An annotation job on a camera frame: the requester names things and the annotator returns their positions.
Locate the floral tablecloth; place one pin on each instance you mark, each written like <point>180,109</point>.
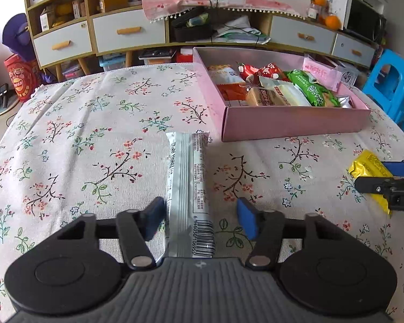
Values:
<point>87,124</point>

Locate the silver dark snack packet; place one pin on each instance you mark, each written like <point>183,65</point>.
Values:
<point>346,101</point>

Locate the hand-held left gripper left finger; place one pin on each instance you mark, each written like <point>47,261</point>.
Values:
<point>153,218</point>

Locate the long silver white snack packet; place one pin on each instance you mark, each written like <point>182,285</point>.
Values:
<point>188,191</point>

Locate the red box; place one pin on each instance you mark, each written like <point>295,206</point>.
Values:
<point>185,56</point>

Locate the black container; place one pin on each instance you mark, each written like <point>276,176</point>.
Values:
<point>192,33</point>

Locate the wide clear storage bin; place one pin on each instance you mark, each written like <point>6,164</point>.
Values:
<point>156,57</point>

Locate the blue lid storage bin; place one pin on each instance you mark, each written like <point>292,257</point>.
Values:
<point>111,63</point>

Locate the white cabinet drawer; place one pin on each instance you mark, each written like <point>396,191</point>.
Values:
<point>64,33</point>
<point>353,45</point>
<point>128,42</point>
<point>299,27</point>

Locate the red round gift bag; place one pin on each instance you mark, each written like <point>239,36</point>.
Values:
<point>20,80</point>

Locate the purple round object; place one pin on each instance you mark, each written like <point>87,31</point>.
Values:
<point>16,33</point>

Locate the small white orange snack packet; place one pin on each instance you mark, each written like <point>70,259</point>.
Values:
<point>225,74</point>

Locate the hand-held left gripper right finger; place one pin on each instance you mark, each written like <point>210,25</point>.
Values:
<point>247,218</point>

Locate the pink cloth cover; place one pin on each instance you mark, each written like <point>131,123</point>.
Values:
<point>161,5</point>

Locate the white carton box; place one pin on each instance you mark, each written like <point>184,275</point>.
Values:
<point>44,20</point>

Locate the blue plastic stool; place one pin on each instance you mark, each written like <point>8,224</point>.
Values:
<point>390,74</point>

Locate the clear cream cake packet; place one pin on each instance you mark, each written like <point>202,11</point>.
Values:
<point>293,96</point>

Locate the green snack packet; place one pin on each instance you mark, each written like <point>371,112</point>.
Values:
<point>313,91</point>

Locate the brown wafer packet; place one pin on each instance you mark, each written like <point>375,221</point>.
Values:
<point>259,97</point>

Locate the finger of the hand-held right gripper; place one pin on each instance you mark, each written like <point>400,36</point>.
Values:
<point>392,167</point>
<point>370,185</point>

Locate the pink cardboard box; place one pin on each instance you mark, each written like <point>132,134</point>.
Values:
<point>289,122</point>

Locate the microwave oven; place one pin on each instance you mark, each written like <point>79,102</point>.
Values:
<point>363,20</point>

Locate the pile of papers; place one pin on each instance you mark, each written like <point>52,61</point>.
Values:
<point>235,32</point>

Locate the long wooden low cabinet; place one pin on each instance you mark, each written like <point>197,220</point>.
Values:
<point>267,23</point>

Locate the pink flower snack packet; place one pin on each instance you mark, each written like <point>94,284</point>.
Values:
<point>321,72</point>

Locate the yellow snack packet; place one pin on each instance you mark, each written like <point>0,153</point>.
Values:
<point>367,166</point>

